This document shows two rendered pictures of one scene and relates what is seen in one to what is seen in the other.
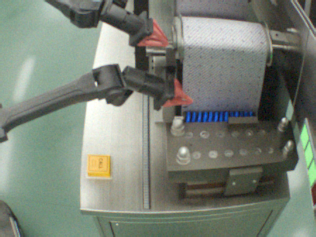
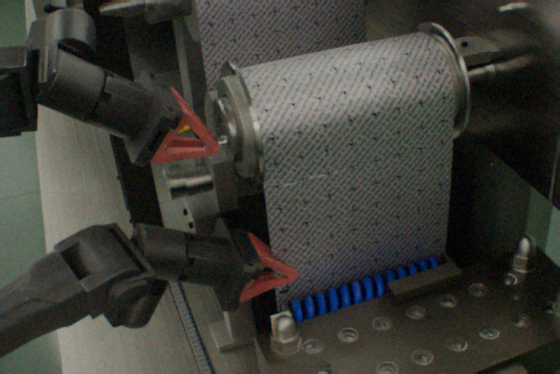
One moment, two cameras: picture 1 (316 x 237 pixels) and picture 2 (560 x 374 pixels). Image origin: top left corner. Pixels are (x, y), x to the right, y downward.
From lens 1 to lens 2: 0.35 m
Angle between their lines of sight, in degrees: 18
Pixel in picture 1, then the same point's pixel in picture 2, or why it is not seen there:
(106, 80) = (101, 261)
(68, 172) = not seen: outside the picture
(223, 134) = (390, 321)
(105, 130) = not seen: outside the picture
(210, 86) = (332, 226)
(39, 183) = not seen: outside the picture
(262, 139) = (487, 303)
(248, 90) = (419, 208)
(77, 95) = (36, 314)
